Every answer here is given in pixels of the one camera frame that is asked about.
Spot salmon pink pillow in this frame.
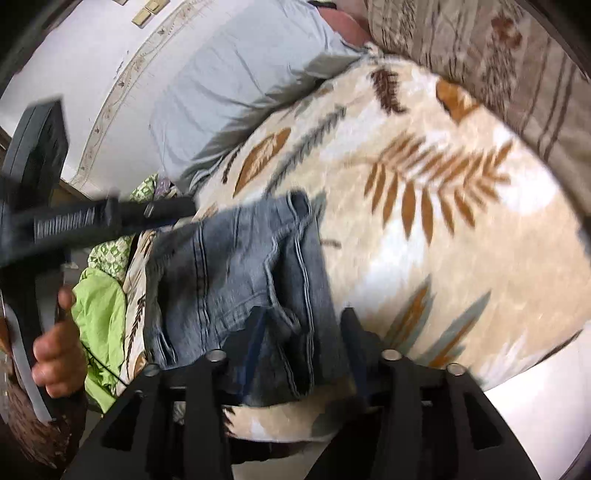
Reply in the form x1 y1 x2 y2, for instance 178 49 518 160
320 7 373 49

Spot thin black cable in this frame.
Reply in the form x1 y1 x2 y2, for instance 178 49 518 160
80 340 133 389

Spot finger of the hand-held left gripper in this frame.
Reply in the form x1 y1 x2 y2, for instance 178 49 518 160
110 195 198 232

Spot beige leaf-print blanket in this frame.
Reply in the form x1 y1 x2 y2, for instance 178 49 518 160
113 54 591 445

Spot light blue pillow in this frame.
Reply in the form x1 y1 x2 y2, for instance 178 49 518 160
149 0 366 191

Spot brown patterned garment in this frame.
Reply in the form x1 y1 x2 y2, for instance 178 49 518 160
0 318 89 469

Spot grey strap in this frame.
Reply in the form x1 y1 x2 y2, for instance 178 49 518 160
0 299 55 424

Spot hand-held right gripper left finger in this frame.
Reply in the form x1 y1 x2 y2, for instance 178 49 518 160
60 306 269 480

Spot person's left hand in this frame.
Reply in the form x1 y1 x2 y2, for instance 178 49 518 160
31 287 89 401

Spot striped beige pillow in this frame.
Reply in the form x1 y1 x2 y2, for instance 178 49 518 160
364 0 591 163

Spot white mattress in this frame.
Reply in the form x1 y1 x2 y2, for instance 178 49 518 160
479 330 588 480

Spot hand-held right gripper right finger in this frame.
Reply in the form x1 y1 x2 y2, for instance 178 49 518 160
341 308 542 480

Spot lime green cloth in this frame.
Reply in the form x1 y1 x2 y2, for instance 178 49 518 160
71 267 129 415

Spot grey-blue denim pants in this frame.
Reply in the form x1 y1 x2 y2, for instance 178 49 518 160
143 191 362 410

